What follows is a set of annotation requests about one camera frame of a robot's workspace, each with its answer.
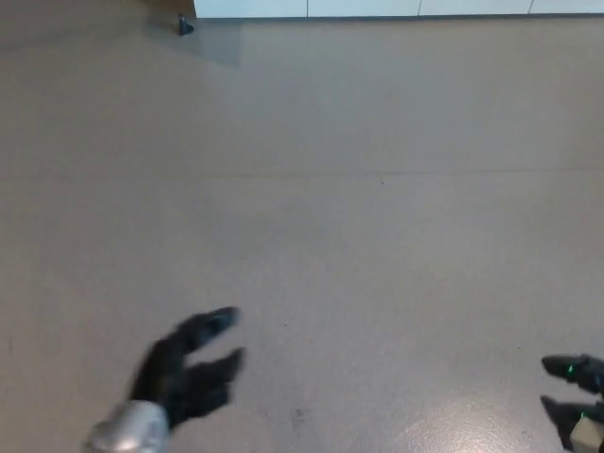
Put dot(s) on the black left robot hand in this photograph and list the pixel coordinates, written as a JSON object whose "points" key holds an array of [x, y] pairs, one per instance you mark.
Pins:
{"points": [[174, 373]]}

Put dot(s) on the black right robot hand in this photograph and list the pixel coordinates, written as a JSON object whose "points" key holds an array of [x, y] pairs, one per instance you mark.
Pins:
{"points": [[590, 373]]}

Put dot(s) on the white locker door 2D12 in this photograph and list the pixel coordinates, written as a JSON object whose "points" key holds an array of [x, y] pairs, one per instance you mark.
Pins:
{"points": [[474, 6]]}

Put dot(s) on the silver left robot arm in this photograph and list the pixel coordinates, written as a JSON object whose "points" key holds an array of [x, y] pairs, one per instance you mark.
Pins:
{"points": [[129, 429]]}

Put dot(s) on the white locker door 2D08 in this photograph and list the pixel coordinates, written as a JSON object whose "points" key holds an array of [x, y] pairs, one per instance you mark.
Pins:
{"points": [[363, 6]]}

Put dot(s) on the white locker door 2D04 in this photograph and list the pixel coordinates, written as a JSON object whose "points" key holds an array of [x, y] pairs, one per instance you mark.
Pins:
{"points": [[250, 7]]}

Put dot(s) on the black floor door stopper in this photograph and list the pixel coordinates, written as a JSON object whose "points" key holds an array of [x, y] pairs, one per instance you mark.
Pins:
{"points": [[184, 26]]}

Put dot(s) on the brown wooden side panel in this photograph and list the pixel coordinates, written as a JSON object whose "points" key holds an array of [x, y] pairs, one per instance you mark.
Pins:
{"points": [[94, 7]]}

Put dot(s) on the white locker door unlabelled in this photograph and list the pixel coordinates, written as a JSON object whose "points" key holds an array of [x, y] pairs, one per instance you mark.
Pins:
{"points": [[566, 5]]}

